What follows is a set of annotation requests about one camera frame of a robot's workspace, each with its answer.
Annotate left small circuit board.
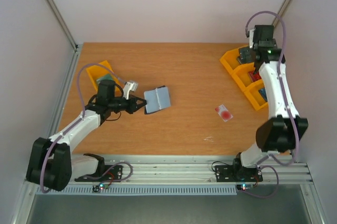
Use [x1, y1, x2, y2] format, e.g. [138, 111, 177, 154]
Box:
[92, 184, 109, 193]

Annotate blue leather card holder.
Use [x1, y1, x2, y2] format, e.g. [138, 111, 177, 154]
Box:
[144, 85, 171, 115]

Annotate small circuit board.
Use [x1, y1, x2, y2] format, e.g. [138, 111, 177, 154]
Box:
[236, 183, 255, 191]
[92, 184, 109, 193]

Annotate aluminium rail base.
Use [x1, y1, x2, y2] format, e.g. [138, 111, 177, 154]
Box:
[101, 154, 313, 185]

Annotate yellow bin near right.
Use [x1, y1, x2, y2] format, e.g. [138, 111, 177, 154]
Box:
[243, 80, 268, 111]

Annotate blue credit card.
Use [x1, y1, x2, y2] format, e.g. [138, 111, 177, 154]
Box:
[259, 88, 267, 102]

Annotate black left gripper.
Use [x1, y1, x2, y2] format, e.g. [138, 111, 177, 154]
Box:
[110, 94, 148, 114]

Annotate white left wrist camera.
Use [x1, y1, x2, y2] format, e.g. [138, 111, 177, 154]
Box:
[123, 80, 138, 100]

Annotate grey slotted cable duct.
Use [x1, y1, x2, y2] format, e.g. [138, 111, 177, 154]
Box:
[48, 184, 237, 196]

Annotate yellow bin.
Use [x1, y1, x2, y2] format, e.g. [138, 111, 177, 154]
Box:
[243, 80, 268, 111]
[219, 46, 254, 75]
[86, 60, 124, 91]
[231, 67, 254, 92]

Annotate yellow bin middle right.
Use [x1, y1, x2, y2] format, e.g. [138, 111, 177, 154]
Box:
[231, 67, 254, 92]

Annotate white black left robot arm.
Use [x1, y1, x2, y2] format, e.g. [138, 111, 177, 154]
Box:
[26, 80, 146, 193]

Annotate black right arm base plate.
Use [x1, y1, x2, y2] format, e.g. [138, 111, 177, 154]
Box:
[214, 165, 263, 182]

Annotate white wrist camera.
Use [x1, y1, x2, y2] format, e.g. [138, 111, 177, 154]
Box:
[247, 28, 256, 50]
[123, 80, 138, 100]

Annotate left aluminium corner post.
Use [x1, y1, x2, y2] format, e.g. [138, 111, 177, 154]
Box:
[46, 0, 78, 52]

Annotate right small circuit board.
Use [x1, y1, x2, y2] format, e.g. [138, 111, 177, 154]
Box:
[236, 183, 255, 191]

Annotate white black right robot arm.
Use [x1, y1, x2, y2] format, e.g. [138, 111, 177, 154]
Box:
[232, 25, 309, 182]

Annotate yellow bin left side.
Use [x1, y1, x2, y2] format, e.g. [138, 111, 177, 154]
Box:
[86, 60, 124, 91]

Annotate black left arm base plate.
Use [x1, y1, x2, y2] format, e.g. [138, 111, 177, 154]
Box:
[75, 165, 123, 182]

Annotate red credit card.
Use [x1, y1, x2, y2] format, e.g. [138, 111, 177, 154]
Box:
[249, 71, 262, 82]

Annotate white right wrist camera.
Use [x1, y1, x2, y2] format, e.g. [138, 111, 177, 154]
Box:
[247, 28, 256, 50]

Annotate teal credit card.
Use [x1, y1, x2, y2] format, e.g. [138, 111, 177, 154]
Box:
[96, 74, 113, 84]

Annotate yellow bin far right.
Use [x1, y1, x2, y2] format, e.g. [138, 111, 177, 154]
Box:
[219, 46, 254, 75]

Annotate white card red circles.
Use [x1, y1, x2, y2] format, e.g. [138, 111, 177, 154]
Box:
[215, 104, 233, 122]

